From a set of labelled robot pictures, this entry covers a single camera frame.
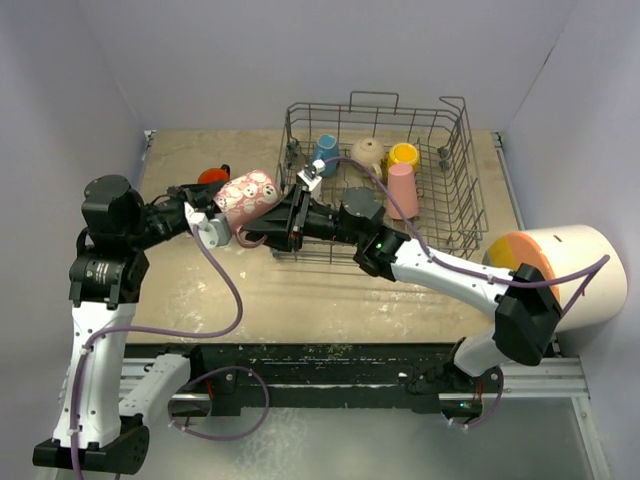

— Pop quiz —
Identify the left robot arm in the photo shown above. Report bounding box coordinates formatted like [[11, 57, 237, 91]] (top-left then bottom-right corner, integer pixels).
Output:
[[32, 175, 224, 475]]

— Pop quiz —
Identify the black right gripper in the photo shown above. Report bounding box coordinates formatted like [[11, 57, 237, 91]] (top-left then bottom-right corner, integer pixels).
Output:
[[244, 184, 364, 254]]

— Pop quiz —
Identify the grey wire dish rack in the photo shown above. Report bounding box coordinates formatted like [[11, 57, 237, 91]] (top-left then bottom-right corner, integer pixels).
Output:
[[271, 90, 490, 265]]

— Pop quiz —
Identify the beige round teapot mug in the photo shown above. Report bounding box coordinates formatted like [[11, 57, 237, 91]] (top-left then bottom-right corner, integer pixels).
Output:
[[350, 137, 385, 180]]

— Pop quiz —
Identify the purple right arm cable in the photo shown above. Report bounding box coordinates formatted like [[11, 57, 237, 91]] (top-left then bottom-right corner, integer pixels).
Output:
[[322, 156, 612, 431]]

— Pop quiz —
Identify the white cylinder bin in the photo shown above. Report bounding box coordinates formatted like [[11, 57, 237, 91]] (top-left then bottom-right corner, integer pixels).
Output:
[[519, 223, 628, 331]]

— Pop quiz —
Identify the aluminium rail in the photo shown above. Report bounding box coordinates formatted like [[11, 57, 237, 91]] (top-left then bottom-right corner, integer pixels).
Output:
[[502, 357, 589, 399]]

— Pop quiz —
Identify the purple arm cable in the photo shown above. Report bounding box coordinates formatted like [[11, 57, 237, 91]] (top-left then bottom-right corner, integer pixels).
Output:
[[322, 156, 612, 431], [69, 229, 271, 480]]

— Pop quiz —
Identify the plain pink tumbler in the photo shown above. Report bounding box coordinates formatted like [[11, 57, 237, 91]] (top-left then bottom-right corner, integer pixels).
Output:
[[387, 164, 419, 219]]

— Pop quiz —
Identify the pink ghost pattern mug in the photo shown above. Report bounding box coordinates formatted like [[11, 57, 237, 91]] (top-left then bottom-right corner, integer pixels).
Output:
[[214, 170, 281, 248]]

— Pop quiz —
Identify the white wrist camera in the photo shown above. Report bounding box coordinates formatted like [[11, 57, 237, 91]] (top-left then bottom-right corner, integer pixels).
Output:
[[297, 159, 326, 200], [184, 203, 232, 250]]

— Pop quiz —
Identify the blue flower mug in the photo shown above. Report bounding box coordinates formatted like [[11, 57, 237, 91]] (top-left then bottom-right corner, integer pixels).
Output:
[[311, 133, 340, 177]]

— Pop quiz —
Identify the orange mug black handle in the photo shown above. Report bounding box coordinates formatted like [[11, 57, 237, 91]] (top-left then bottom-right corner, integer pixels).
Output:
[[198, 164, 231, 184]]

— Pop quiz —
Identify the yellow mug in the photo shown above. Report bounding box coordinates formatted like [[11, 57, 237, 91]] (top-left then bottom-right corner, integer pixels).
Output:
[[386, 142, 420, 172]]

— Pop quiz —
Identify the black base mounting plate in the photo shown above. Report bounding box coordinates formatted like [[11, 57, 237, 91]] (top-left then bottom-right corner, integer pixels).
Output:
[[119, 342, 526, 417]]

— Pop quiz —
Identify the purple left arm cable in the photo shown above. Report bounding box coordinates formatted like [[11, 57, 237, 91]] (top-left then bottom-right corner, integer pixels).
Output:
[[69, 229, 271, 480]]

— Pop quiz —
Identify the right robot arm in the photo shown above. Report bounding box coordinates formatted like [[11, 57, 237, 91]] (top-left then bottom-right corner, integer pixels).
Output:
[[244, 186, 561, 391]]

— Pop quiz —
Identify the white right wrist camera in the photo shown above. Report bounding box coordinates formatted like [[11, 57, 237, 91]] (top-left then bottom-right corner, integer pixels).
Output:
[[297, 159, 326, 200]]

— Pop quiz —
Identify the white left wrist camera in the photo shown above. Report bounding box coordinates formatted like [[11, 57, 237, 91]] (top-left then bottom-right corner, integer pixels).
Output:
[[184, 203, 232, 250]]

